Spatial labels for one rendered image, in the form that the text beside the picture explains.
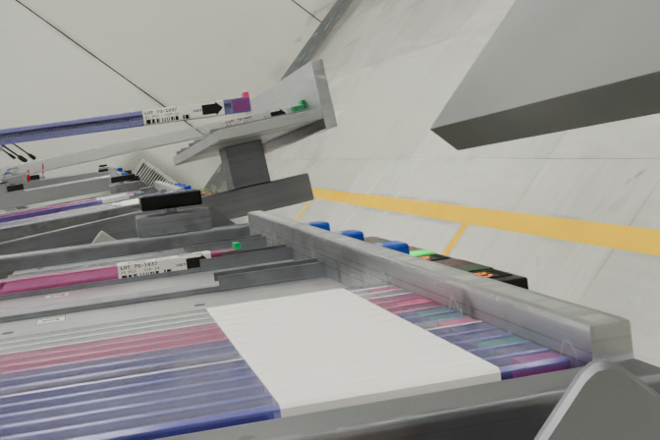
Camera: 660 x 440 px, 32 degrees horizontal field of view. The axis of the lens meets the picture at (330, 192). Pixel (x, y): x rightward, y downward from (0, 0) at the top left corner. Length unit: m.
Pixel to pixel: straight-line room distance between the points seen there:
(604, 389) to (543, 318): 0.10
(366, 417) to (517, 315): 0.09
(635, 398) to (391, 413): 0.06
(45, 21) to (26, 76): 0.42
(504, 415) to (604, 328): 0.04
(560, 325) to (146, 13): 8.13
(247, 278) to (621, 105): 0.35
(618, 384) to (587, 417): 0.01
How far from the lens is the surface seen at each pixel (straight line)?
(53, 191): 5.26
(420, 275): 0.44
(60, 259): 0.93
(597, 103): 0.88
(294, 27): 8.53
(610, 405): 0.23
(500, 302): 0.36
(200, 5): 8.46
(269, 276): 0.63
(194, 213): 0.94
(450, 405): 0.27
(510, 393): 0.28
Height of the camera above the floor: 0.86
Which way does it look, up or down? 11 degrees down
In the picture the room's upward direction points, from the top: 54 degrees counter-clockwise
